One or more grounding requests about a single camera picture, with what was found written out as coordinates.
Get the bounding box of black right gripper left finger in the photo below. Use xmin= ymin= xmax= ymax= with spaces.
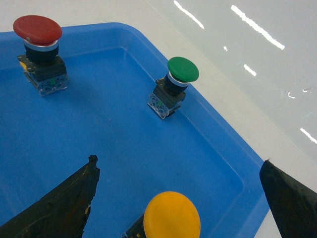
xmin=0 ymin=155 xmax=100 ymax=238

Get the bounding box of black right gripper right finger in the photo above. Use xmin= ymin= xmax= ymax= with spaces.
xmin=259 ymin=160 xmax=317 ymax=238

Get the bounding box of yellow mushroom push button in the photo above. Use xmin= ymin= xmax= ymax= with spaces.
xmin=122 ymin=191 xmax=201 ymax=238

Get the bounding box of red mushroom push button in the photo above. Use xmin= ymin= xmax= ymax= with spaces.
xmin=13 ymin=15 xmax=69 ymax=97

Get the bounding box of blue plastic tray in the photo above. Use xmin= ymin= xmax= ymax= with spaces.
xmin=0 ymin=23 xmax=268 ymax=238

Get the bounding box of green mushroom push button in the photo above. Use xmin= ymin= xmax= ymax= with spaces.
xmin=148 ymin=57 xmax=199 ymax=119

